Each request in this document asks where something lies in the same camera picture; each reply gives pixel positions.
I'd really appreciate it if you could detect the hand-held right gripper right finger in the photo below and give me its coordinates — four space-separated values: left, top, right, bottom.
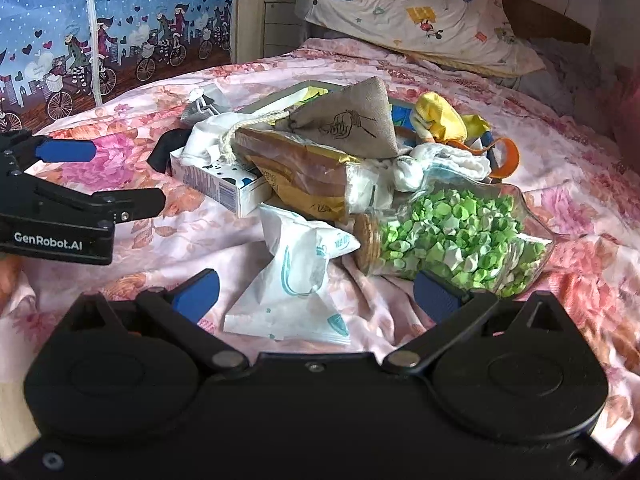
382 270 576 373

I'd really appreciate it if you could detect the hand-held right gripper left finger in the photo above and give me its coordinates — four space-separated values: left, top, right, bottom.
60 269 248 373

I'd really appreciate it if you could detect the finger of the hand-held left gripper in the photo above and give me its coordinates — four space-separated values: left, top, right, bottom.
0 130 97 176
30 180 167 228

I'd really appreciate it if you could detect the black cloth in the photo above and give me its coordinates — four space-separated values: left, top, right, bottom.
147 129 193 173

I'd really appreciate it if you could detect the white teal packet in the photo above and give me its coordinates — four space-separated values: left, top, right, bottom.
222 202 362 346

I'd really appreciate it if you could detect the striped towel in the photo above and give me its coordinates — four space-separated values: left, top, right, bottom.
450 137 521 183

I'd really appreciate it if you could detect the yellow cloth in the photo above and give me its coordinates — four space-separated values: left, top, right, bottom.
412 92 493 143

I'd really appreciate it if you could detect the person's left hand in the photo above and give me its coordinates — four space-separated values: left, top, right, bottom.
0 255 25 306

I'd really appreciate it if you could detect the jar of green paper stars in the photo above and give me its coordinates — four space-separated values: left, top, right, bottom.
352 180 556 298

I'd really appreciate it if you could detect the floral bedsheet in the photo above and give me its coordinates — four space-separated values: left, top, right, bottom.
0 37 640 466

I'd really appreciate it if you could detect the white blue carton box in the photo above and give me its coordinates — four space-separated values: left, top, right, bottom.
170 150 273 218

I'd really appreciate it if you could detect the grey small pouch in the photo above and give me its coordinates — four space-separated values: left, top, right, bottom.
180 85 233 128

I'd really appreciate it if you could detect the white blue cloth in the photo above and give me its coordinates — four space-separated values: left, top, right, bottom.
392 142 493 192

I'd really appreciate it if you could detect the blue printed curtain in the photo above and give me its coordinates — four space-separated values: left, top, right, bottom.
0 0 236 133

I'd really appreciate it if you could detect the golden snack bag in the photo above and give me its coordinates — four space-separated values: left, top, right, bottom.
235 127 396 221

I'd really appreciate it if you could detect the beige wooden panel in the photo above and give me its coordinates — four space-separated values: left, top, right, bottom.
232 0 301 66

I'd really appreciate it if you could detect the white drawer cabinet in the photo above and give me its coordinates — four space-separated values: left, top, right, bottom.
262 0 306 58

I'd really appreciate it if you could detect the grey crumpled blanket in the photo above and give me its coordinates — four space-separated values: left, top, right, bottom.
515 40 626 136

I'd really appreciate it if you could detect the cartoon printed pillow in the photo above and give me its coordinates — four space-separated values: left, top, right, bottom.
294 0 547 78

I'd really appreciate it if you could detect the brown wooden headboard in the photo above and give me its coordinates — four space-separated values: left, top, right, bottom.
500 0 593 46

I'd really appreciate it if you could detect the beige drawstring bag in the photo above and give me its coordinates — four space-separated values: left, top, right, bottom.
220 76 401 166

